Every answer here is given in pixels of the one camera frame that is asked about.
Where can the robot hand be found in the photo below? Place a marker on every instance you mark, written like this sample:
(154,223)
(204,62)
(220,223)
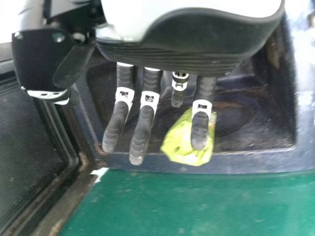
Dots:
(187,32)

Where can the yellow-green biscuit packet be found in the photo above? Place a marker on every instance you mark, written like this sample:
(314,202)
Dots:
(179,145)

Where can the black oven with glass door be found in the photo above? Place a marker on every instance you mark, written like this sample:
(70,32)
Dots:
(246,110)

